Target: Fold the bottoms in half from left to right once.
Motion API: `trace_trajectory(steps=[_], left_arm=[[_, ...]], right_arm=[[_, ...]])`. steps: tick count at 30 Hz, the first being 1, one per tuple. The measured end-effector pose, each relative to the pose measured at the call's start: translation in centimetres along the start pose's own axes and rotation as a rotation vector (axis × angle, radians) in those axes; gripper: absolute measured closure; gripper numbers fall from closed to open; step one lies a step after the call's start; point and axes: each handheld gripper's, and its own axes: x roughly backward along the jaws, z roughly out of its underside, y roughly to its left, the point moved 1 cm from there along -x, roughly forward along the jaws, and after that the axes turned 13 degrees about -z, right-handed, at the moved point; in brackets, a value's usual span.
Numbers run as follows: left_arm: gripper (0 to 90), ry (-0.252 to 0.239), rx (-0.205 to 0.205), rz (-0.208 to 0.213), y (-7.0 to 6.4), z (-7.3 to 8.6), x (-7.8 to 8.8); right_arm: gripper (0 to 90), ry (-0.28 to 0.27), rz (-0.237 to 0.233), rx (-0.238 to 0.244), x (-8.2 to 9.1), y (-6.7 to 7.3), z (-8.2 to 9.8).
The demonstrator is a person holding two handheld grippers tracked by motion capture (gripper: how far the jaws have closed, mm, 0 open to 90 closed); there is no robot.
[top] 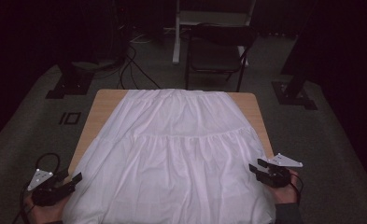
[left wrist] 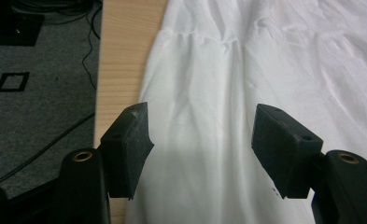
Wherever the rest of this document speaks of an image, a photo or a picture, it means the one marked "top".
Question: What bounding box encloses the person's right hand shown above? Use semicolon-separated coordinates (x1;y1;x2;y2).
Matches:
269;169;300;205

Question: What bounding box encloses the left hand-held gripper cable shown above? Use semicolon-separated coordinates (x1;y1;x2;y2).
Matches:
12;182;33;224

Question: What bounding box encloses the straight black floor cable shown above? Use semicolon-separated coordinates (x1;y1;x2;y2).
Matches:
126;46;163;91

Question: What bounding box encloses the black folding chair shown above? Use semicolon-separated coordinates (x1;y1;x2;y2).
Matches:
184;22;259;92

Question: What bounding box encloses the black stand base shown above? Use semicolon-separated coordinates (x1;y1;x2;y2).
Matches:
271;62;318;111
45;60;95;100

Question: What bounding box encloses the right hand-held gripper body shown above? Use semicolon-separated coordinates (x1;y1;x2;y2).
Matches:
256;152;303;189

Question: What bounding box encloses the right hand-held gripper cable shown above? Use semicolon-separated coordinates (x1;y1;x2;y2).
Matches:
291;172;305;204

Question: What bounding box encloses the hand-held gripper cable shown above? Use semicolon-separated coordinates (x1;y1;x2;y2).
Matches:
12;182;33;224
291;172;305;204

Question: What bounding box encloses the person's left hand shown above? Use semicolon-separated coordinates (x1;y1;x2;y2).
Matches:
24;195;71;224

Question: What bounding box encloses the white skirt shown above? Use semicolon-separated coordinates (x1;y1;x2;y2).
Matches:
62;88;277;224

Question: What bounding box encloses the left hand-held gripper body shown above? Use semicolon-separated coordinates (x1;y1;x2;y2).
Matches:
26;168;77;207

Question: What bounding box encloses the looped black floor cable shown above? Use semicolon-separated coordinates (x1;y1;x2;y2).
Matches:
35;152;62;175

